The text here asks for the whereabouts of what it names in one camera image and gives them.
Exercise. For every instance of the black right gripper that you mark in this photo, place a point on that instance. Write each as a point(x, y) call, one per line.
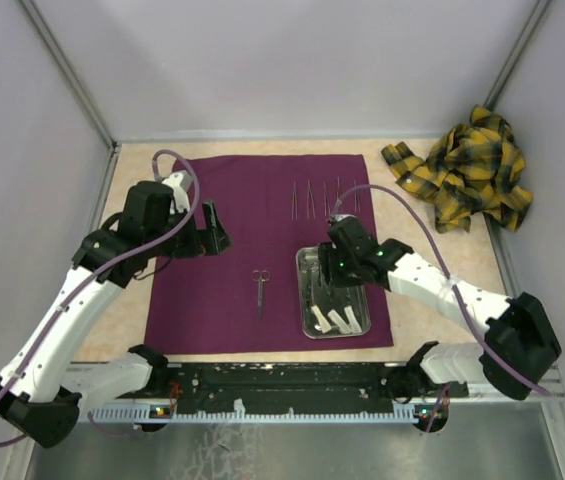
point(328, 252)

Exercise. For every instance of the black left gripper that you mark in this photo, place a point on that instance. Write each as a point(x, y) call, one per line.
point(210, 241)

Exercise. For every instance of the steel instrument tray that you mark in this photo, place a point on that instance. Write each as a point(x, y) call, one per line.
point(314, 290)

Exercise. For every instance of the steel tweezers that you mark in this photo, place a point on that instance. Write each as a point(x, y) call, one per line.
point(325, 196)
point(310, 205)
point(357, 207)

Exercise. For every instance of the surgical scissors steel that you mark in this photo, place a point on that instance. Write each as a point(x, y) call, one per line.
point(260, 277)

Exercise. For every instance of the white packaged instrument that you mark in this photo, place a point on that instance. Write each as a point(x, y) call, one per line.
point(322, 323)

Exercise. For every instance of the purple cloth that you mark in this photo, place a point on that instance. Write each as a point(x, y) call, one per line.
point(246, 299)

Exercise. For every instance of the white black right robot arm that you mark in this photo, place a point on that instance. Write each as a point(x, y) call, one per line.
point(514, 344)

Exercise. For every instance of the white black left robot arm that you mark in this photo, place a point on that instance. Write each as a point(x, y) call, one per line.
point(159, 219)

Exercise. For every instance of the white packaged blade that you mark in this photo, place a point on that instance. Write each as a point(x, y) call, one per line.
point(352, 319)
point(339, 322)

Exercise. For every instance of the yellow plaid shirt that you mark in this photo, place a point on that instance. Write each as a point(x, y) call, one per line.
point(475, 168)

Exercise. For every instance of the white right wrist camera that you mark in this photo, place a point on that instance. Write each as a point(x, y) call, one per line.
point(340, 217)

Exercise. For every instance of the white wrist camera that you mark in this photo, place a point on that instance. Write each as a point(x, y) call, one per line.
point(340, 217)
point(180, 183)

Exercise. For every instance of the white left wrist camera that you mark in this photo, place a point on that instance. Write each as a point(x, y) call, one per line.
point(180, 183)

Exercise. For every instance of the aluminium frame rail front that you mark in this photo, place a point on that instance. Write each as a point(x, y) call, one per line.
point(79, 380)

